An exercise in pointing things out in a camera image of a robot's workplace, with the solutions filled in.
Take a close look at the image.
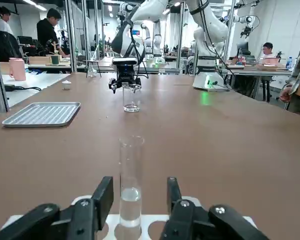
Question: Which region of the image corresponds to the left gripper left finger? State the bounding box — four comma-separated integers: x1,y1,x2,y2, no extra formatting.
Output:
0,176,115,240

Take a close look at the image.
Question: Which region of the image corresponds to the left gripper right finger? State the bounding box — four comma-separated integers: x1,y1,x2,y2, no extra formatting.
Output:
159,176,271,240

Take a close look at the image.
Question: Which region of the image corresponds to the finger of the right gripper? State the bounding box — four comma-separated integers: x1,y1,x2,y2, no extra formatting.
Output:
108,77,123,95
132,77,142,94

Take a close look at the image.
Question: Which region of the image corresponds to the tall glass beaker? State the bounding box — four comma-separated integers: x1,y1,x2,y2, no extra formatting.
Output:
121,82,142,113

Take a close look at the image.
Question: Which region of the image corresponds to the glass test tube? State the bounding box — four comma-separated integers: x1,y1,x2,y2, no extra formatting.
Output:
118,135,145,235

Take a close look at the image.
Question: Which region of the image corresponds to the white test tube rack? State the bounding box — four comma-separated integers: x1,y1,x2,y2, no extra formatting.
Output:
0,195,260,240

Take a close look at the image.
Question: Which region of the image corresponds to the glass burner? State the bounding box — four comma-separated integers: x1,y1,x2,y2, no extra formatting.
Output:
86,62,97,79

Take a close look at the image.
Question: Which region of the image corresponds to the green mug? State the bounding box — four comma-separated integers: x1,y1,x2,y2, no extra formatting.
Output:
51,54,63,67

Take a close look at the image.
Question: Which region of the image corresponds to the ribbed metal tray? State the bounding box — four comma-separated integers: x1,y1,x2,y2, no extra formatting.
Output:
1,101,82,129

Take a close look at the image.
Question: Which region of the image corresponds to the pink plastic pitcher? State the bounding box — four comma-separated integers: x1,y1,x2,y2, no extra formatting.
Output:
8,57,27,82

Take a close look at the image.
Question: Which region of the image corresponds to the black right base cable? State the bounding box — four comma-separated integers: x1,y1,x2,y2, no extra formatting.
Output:
211,80,232,89

